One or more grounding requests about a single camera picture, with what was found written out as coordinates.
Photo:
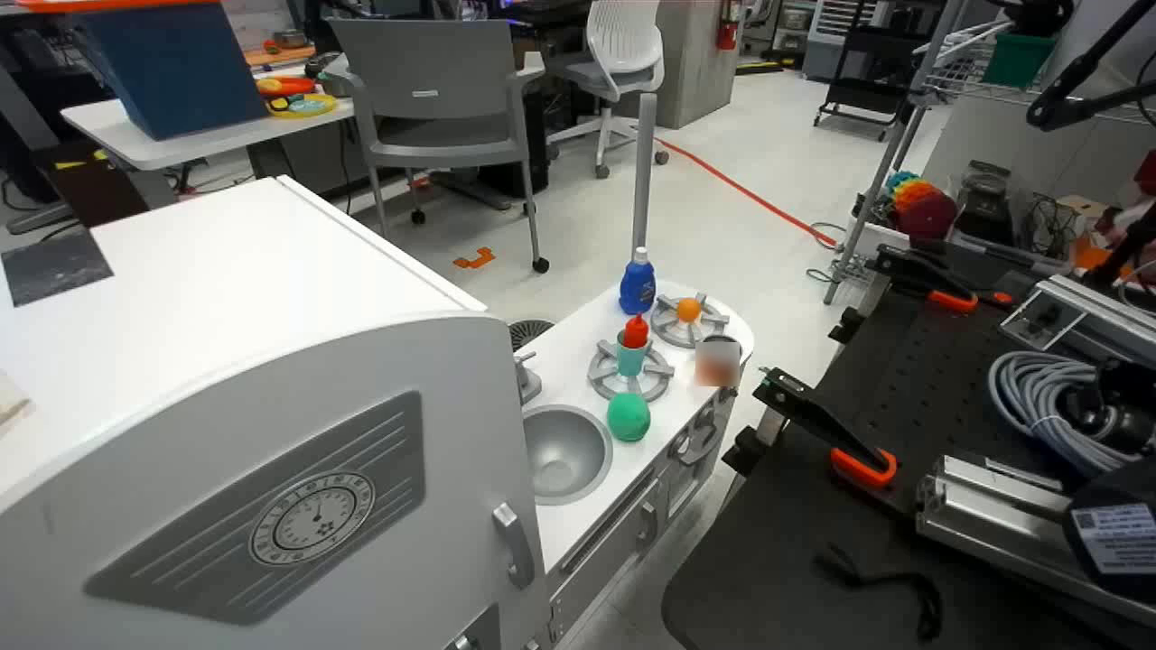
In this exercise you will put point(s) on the green ball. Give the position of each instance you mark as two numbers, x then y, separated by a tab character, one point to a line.
630	417

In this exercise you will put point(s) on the black cart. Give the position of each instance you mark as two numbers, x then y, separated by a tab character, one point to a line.
867	74

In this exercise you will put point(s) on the black cylinder silver band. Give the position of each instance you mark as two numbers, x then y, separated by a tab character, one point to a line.
1115	417

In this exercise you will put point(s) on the gray toy faucet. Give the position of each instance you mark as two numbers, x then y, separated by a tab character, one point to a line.
530	383

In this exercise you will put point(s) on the white table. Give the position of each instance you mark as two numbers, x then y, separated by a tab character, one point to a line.
158	146

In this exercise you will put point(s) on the blue plastic bottle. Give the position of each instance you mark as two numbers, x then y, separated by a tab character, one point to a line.
636	291

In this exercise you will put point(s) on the orange ball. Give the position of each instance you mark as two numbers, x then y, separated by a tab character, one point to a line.
687	310

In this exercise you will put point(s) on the tin can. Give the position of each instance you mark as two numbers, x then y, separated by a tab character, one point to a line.
719	362

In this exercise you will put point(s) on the gray chair with castors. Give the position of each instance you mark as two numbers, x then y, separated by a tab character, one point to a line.
435	83

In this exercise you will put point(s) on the red fire extinguisher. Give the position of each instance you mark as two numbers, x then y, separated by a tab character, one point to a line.
727	27

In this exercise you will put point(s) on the colourful toys on plate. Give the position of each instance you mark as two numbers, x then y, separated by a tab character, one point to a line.
292	96

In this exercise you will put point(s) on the aluminium rail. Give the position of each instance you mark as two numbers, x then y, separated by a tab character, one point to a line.
1097	318
999	517

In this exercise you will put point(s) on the dark gray flat panel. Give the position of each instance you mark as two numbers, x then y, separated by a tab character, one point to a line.
55	269

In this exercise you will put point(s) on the blue box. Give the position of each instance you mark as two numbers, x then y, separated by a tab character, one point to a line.
167	74

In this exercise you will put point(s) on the black curved tool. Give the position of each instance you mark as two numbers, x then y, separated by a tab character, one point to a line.
896	583

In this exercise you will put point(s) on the gray stove burner grate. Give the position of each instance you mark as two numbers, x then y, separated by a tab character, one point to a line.
600	381
671	329

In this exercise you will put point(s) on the silver sink bowl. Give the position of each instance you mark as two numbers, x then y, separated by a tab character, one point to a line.
560	452

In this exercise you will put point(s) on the black round labelled device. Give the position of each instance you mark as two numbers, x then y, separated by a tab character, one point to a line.
1115	527

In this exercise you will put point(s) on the white toy kitchen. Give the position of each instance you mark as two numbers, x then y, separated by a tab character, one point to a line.
238	291

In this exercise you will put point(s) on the teal plastic cup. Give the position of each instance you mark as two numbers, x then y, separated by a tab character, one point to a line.
630	358

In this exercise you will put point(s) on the orange plastic piece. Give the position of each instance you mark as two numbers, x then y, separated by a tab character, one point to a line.
474	259

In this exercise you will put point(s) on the gray pole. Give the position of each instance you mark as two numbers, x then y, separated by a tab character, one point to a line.
644	167

